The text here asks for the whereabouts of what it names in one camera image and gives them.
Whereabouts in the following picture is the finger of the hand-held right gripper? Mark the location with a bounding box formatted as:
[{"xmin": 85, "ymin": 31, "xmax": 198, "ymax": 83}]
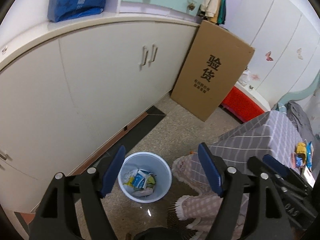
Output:
[
  {"xmin": 262, "ymin": 154, "xmax": 314, "ymax": 193},
  {"xmin": 247, "ymin": 156, "xmax": 269, "ymax": 177}
]

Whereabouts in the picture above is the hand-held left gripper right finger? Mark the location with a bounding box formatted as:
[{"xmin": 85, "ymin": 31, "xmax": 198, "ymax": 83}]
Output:
[{"xmin": 197, "ymin": 142, "xmax": 293, "ymax": 240}]

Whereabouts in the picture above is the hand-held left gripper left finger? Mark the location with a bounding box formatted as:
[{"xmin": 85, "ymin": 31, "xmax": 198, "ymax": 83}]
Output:
[{"xmin": 29, "ymin": 145, "xmax": 126, "ymax": 240}]

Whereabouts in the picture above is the blue white carton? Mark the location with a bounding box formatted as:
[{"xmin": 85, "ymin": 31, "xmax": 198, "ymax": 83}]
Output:
[{"xmin": 131, "ymin": 169, "xmax": 148, "ymax": 189}]

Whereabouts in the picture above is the white wrapper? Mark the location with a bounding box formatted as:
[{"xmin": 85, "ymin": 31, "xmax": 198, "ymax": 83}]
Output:
[{"xmin": 132, "ymin": 188, "xmax": 153, "ymax": 197}]

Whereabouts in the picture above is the blue packet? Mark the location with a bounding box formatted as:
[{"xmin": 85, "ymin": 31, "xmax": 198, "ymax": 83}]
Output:
[{"xmin": 306, "ymin": 142, "xmax": 313, "ymax": 168}]

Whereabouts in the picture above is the light blue plastic bin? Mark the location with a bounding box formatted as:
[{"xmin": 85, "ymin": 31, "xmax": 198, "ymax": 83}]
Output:
[{"xmin": 117, "ymin": 152, "xmax": 172, "ymax": 203}]

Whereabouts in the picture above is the round table, grey checked cloth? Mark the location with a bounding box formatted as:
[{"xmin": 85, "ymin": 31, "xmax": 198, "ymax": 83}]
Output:
[{"xmin": 217, "ymin": 110, "xmax": 320, "ymax": 188}]

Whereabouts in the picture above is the pink checked table quilt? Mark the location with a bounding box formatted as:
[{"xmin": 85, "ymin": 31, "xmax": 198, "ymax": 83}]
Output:
[{"xmin": 171, "ymin": 152, "xmax": 253, "ymax": 233}]

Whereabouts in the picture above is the grey quilt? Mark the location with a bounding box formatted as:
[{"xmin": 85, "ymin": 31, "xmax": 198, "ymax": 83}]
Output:
[{"xmin": 286, "ymin": 102, "xmax": 316, "ymax": 143}]

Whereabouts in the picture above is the red storage box white lid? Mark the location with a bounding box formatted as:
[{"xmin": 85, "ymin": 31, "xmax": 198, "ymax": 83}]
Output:
[{"xmin": 221, "ymin": 81, "xmax": 272, "ymax": 123}]

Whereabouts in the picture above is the white low cabinet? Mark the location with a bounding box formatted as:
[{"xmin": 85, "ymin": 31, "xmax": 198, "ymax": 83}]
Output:
[{"xmin": 0, "ymin": 10, "xmax": 203, "ymax": 215}]

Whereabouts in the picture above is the white plastic bag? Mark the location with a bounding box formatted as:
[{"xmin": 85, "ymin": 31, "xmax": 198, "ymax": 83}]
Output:
[{"xmin": 239, "ymin": 70, "xmax": 252, "ymax": 85}]

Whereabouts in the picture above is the large cardboard box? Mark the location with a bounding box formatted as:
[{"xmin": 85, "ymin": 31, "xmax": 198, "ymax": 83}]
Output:
[{"xmin": 170, "ymin": 20, "xmax": 255, "ymax": 122}]

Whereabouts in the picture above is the white wardrobe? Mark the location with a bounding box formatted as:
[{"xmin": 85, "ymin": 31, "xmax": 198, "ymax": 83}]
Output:
[{"xmin": 225, "ymin": 0, "xmax": 320, "ymax": 108}]

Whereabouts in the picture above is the green hanging garment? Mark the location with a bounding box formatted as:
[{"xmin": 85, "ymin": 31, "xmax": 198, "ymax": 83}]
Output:
[{"xmin": 217, "ymin": 0, "xmax": 227, "ymax": 26}]

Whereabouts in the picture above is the blue plastic package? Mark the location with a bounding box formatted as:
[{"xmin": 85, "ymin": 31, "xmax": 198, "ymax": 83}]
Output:
[{"xmin": 47, "ymin": 0, "xmax": 112, "ymax": 23}]

